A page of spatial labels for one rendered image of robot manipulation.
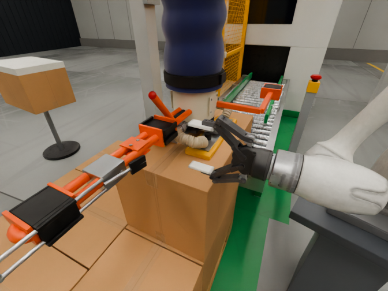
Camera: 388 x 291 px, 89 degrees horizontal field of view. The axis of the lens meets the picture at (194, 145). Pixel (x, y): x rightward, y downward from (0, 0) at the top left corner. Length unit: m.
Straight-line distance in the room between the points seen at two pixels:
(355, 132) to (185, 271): 0.73
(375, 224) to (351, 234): 0.08
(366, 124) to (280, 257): 1.21
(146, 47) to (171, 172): 1.66
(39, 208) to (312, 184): 0.50
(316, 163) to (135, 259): 0.76
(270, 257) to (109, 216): 1.08
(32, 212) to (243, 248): 1.38
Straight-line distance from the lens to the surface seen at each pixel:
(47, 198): 0.45
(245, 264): 1.56
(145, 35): 2.15
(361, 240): 0.91
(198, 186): 0.61
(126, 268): 0.95
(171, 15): 0.70
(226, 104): 0.81
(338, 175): 0.47
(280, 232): 1.77
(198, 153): 0.71
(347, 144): 0.64
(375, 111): 0.62
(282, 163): 0.46
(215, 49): 0.71
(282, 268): 1.62
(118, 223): 1.08
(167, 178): 0.64
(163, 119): 0.65
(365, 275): 1.18
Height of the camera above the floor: 1.37
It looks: 33 degrees down
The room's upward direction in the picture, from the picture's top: straight up
